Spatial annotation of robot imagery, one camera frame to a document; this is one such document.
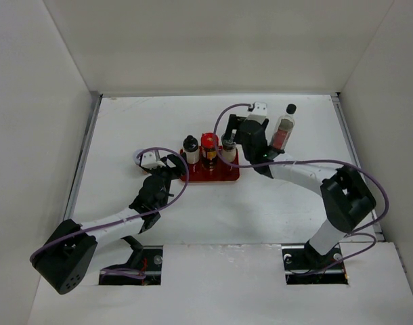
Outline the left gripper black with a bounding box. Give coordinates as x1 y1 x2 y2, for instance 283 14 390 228
147 152 188 209

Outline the white bottle black cap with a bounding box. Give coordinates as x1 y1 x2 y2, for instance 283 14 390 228
182 135 200 165

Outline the jar with white pink lid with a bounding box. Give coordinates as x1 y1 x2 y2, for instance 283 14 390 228
132 149 143 167

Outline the jar with dark grey lid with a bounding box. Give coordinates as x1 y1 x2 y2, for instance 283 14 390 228
221 133 237 163

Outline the tall clear bottle black cap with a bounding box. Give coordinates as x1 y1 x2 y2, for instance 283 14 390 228
270 104 297 150

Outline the red lid sauce jar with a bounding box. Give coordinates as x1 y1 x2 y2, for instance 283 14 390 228
200 132 218 170

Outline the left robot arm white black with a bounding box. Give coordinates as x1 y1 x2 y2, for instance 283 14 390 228
30 148 189 295

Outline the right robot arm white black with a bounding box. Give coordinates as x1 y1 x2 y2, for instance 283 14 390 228
222 114 376 268

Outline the red lacquer tray gold emblem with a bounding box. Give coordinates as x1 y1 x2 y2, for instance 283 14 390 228
188 147 240 183

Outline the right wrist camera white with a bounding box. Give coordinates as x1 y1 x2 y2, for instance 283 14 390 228
246 102 267 125

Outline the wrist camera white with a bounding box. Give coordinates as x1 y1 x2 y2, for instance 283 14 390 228
246 102 267 125
140 151 160 169

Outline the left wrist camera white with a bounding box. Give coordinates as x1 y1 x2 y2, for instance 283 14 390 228
140 151 160 169

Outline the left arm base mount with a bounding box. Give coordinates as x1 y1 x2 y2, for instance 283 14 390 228
98 236 164 286

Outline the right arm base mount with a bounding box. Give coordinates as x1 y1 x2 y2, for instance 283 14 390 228
282 245 348 285

